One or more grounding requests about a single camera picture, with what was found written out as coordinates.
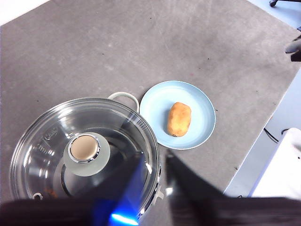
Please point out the glass lid with green knob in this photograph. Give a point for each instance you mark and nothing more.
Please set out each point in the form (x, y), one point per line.
(47, 131)

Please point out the brown potato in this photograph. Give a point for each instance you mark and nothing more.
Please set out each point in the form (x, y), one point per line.
(179, 118)

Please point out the white equipment box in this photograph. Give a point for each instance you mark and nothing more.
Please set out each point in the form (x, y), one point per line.
(279, 169)

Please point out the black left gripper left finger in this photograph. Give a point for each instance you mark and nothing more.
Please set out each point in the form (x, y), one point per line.
(58, 212)

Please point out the blue round plate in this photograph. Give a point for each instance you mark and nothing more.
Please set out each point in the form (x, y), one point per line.
(152, 113)

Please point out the black chair caster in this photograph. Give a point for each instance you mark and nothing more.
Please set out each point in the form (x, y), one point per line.
(274, 2)

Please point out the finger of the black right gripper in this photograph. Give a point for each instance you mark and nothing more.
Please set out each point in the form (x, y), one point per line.
(296, 57)
(295, 46)

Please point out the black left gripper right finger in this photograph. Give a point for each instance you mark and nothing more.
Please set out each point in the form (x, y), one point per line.
(211, 209)

